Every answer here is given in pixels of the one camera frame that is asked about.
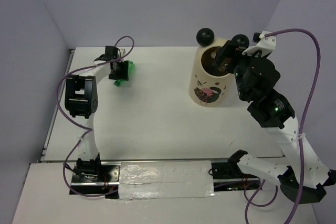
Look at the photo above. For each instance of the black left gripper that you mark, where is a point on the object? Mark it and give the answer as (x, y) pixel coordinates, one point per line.
(124, 74)

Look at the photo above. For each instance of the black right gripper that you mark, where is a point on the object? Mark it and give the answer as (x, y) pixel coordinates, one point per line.
(229, 49)

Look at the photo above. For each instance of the green plastic bottle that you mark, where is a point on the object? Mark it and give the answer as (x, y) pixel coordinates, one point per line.
(131, 70)

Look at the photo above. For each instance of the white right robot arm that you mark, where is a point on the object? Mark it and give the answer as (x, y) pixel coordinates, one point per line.
(275, 114)

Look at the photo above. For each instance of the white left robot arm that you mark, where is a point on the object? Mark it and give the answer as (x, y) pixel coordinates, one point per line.
(81, 101)

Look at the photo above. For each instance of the cream bin with black ears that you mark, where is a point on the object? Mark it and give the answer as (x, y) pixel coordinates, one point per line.
(210, 78)

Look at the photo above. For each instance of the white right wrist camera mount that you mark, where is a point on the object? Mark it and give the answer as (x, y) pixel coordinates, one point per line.
(264, 46)

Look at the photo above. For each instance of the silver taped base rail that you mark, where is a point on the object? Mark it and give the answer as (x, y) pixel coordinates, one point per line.
(160, 180)

